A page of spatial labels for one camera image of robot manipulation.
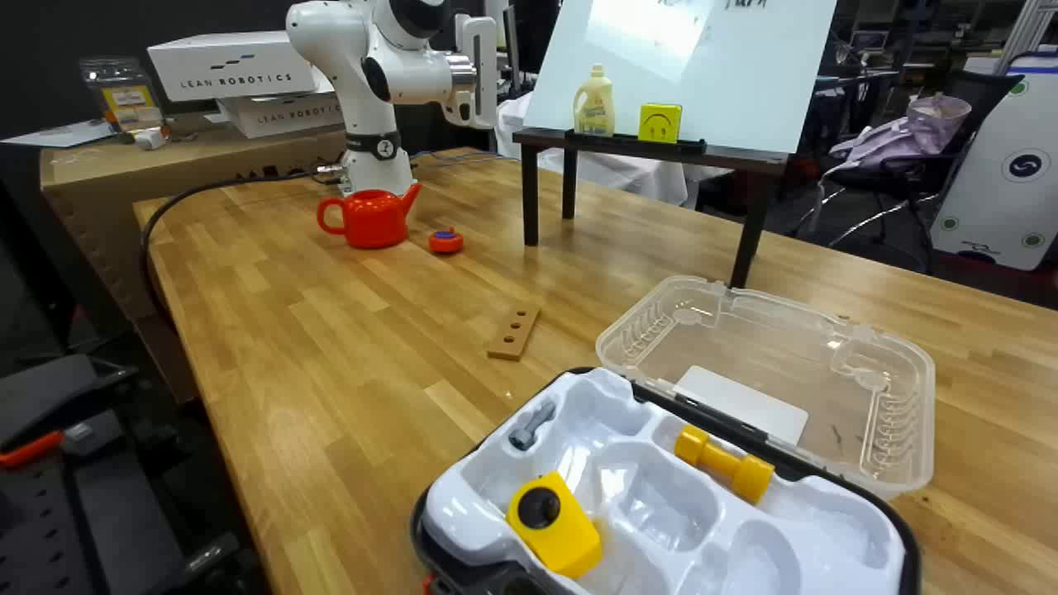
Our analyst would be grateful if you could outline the clear plastic case lid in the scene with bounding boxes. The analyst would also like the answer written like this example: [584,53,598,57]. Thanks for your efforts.
[594,274,934,500]

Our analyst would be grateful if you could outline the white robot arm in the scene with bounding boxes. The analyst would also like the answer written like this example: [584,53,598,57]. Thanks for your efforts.
[284,0,499,199]

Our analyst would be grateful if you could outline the black cable on table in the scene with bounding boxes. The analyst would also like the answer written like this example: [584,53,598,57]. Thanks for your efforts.
[136,173,335,323]

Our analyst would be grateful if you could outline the red teapot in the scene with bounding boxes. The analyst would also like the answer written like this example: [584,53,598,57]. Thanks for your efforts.
[317,184,418,247]

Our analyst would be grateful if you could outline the yellow sticky note block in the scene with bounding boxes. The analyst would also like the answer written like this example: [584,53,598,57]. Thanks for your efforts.
[639,101,682,147]

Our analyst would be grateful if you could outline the brown wooden block with holes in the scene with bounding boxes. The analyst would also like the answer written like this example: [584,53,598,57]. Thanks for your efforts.
[484,303,538,361]

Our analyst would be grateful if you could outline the black case white tray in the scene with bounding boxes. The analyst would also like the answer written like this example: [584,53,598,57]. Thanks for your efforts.
[408,366,923,595]

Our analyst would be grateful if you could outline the red blue tape measure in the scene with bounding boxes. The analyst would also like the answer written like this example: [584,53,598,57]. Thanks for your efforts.
[427,228,465,253]

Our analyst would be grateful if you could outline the grey small toy piece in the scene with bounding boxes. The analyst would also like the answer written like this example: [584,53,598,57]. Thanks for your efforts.
[508,404,555,451]

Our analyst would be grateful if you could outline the cardboard box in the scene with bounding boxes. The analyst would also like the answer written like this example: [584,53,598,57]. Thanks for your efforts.
[40,126,343,399]

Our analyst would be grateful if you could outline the white machine with blue logo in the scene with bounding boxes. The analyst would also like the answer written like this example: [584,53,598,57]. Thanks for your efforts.
[929,53,1058,271]

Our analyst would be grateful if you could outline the small black side table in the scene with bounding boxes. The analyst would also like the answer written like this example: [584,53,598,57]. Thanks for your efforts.
[513,126,791,247]

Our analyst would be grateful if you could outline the yellow cylinder toy piece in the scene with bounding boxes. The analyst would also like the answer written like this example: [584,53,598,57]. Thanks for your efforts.
[674,425,772,504]

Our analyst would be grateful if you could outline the white paper label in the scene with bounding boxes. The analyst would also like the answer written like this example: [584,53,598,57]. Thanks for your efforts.
[674,366,810,445]

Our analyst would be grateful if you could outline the white board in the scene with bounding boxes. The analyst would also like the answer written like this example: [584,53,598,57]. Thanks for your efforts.
[524,0,837,157]

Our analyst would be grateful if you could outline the white box on shelf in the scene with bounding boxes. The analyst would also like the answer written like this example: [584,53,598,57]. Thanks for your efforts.
[147,30,329,101]

